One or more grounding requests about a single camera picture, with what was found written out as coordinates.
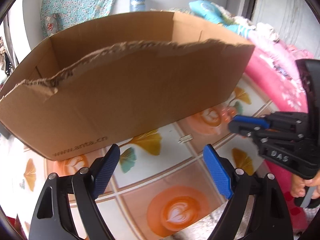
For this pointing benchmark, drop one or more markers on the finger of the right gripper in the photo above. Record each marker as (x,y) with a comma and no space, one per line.
(242,128)
(252,120)

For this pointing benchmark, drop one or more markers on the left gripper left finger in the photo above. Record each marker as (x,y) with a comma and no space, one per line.
(52,217)

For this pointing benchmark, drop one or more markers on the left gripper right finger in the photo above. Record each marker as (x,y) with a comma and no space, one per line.
(270,218)

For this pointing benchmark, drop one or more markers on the person's right hand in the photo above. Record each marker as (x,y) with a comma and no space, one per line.
(298,186)

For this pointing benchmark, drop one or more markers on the pink floral blanket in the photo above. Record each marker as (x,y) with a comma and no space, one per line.
(272,67)

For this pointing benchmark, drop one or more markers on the white door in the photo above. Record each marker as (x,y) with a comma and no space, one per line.
(293,20)

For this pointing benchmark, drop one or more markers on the turquoise folded cloth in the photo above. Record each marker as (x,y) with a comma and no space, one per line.
(219,15)

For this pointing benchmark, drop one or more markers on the brown cardboard box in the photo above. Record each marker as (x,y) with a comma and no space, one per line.
(116,77)

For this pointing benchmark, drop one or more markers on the blue white cylindrical container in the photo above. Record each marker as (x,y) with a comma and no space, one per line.
(137,5)

